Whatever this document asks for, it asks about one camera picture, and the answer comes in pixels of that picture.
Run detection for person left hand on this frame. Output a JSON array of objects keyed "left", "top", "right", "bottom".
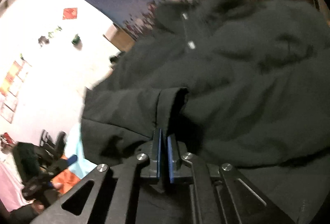
[{"left": 10, "top": 182, "right": 64, "bottom": 224}]

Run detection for colourful patchwork bed quilt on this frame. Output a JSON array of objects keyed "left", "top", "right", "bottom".
[{"left": 52, "top": 134, "right": 97, "bottom": 194}]

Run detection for dark paper wall cutouts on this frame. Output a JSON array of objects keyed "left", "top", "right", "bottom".
[{"left": 38, "top": 26, "right": 63, "bottom": 47}]

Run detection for black item on table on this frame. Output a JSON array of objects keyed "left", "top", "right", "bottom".
[{"left": 109, "top": 51, "right": 126, "bottom": 65}]

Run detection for red diamond wall decoration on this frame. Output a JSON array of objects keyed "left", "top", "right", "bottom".
[{"left": 63, "top": 8, "right": 78, "bottom": 20}]

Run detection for black padded winter jacket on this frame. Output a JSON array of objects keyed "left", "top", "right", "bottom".
[{"left": 81, "top": 0, "right": 329, "bottom": 223}]

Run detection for wall posters at left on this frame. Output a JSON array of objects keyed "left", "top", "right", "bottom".
[{"left": 1, "top": 56, "right": 31, "bottom": 124}]

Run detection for green wall hook holder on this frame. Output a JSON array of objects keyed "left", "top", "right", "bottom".
[{"left": 72, "top": 34, "right": 81, "bottom": 46}]

